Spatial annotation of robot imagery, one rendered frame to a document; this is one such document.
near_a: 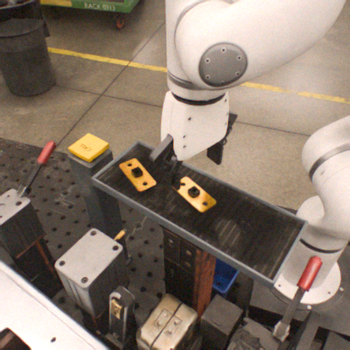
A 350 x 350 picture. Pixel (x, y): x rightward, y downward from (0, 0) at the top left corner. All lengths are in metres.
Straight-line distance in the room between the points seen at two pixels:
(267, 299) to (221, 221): 0.41
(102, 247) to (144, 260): 0.47
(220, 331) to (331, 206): 0.29
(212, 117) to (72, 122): 2.37
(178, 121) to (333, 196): 0.33
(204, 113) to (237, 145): 2.07
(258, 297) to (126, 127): 1.96
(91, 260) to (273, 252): 0.30
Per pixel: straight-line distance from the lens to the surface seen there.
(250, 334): 0.61
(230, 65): 0.35
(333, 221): 0.69
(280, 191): 2.29
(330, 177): 0.69
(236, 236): 0.59
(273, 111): 2.94
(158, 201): 0.63
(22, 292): 0.77
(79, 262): 0.64
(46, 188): 1.35
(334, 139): 0.72
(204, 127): 0.50
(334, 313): 1.00
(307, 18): 0.37
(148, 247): 1.12
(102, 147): 0.75
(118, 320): 0.64
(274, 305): 0.97
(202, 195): 0.63
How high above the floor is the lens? 1.64
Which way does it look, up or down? 46 degrees down
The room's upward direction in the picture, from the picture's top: straight up
